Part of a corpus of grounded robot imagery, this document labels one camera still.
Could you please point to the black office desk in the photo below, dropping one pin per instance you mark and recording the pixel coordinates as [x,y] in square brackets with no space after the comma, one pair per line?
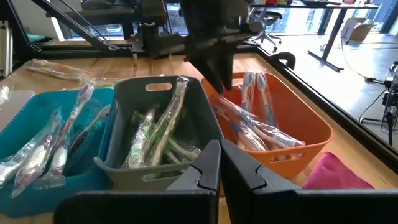
[334,31]

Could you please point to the grey plastic bin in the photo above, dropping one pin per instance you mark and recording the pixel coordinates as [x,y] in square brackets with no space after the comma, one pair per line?
[124,124]

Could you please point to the small green container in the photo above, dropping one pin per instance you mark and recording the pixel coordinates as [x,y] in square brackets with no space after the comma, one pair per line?
[281,2]

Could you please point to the pink folded cloth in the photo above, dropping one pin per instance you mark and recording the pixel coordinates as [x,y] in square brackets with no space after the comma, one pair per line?
[329,171]

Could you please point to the small red container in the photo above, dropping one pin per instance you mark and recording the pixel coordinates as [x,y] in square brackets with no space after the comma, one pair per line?
[270,2]

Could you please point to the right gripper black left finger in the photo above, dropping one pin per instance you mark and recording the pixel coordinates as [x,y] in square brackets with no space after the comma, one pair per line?
[205,174]

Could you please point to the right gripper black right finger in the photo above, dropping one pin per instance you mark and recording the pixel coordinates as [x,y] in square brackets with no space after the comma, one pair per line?
[239,180]

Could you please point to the blue toothbrush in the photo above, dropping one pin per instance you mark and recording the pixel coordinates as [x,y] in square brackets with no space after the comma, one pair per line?
[248,138]
[248,81]
[280,138]
[262,84]

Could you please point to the silver aluminium post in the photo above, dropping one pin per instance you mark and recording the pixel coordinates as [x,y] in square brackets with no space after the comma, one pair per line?
[5,49]

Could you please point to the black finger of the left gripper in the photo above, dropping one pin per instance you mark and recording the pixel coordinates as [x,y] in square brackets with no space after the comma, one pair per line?
[210,71]
[228,68]

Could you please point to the black office chair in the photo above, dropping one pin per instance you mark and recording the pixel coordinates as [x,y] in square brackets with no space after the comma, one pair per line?
[270,17]

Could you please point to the brown cardboard box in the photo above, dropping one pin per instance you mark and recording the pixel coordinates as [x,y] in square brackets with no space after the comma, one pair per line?
[359,31]

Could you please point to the teal plastic bin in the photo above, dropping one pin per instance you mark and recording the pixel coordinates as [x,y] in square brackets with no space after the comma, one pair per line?
[28,118]

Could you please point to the small teal object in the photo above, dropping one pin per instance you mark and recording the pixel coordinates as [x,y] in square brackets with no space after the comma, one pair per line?
[35,38]

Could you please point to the orange plastic bin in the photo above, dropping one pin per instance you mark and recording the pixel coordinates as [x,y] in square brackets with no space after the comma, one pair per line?
[311,127]

